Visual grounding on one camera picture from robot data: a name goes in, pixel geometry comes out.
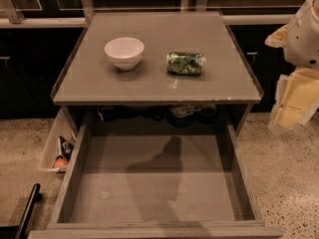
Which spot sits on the green can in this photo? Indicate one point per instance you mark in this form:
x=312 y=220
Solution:
x=185 y=64

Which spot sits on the open grey top drawer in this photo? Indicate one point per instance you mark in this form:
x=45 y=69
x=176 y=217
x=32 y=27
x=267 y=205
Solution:
x=140 y=179

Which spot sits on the clear plastic bin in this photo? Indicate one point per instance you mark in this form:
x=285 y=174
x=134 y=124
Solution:
x=51 y=150

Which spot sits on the orange ball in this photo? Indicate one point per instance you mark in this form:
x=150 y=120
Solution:
x=61 y=162

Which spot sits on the dark snack bag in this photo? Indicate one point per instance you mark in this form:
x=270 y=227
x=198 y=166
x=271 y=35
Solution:
x=65 y=148

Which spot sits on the items under cabinet top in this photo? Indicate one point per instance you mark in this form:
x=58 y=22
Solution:
x=178 y=115

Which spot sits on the metal window railing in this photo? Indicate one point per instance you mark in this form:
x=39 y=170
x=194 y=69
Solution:
x=235 y=12

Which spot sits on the white ceramic bowl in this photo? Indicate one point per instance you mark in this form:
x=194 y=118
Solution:
x=125 y=53

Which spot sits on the grey cabinet with top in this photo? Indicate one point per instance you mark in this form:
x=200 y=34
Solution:
x=89 y=78

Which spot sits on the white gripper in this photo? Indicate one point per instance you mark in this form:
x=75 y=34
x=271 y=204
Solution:
x=303 y=39

